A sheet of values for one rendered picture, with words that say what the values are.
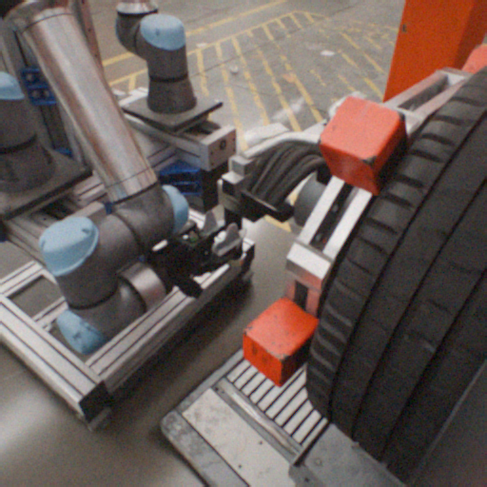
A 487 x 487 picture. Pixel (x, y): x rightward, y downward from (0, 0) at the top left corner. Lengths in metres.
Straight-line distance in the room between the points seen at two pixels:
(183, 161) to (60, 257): 0.81
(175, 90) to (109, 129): 0.68
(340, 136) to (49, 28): 0.39
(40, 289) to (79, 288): 1.11
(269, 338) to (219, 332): 1.11
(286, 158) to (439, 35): 0.65
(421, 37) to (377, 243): 0.80
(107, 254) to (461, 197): 0.44
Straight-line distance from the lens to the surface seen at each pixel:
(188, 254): 0.71
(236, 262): 0.86
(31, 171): 1.06
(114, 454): 1.53
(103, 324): 0.65
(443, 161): 0.51
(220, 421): 1.43
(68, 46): 0.65
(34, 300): 1.69
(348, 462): 1.25
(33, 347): 1.53
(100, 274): 0.61
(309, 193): 0.83
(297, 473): 1.29
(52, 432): 1.62
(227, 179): 0.70
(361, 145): 0.50
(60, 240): 0.59
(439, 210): 0.49
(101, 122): 0.63
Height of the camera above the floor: 1.37
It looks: 42 degrees down
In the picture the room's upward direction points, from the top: straight up
